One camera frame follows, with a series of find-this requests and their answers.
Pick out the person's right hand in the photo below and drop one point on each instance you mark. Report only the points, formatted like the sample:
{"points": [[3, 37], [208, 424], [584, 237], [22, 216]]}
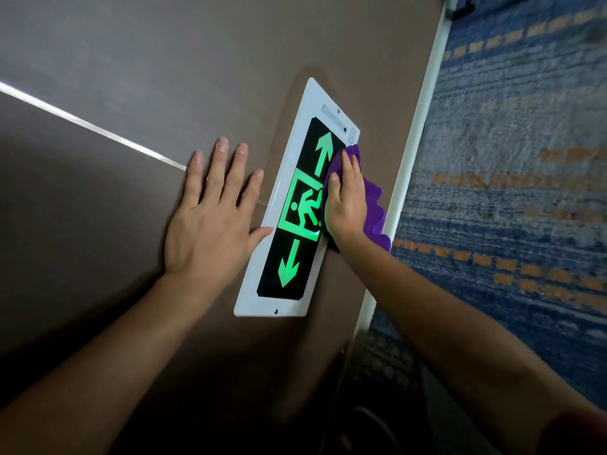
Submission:
{"points": [[346, 213]]}

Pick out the person's left hand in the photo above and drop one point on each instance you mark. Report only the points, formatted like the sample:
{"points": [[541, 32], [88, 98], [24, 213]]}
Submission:
{"points": [[208, 236]]}

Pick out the purple cleaning cloth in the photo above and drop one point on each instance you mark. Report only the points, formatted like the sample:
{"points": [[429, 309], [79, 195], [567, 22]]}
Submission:
{"points": [[375, 208]]}

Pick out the green illuminated exit sign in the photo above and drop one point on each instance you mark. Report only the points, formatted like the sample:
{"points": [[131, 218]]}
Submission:
{"points": [[289, 274]]}

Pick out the person's right forearm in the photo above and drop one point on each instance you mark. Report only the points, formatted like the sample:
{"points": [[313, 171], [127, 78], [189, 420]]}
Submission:
{"points": [[450, 336]]}

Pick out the person's left forearm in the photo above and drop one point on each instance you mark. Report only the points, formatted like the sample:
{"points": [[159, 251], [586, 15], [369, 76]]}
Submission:
{"points": [[95, 374]]}

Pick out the person's right dark shoe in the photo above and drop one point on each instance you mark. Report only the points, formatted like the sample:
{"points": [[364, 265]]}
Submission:
{"points": [[374, 433]]}

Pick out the person's grey trousers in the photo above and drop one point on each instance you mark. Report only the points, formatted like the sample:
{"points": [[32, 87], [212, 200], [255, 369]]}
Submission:
{"points": [[450, 421]]}

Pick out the person's red shirt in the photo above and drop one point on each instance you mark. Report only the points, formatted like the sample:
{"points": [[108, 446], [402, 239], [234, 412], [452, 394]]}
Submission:
{"points": [[578, 435]]}

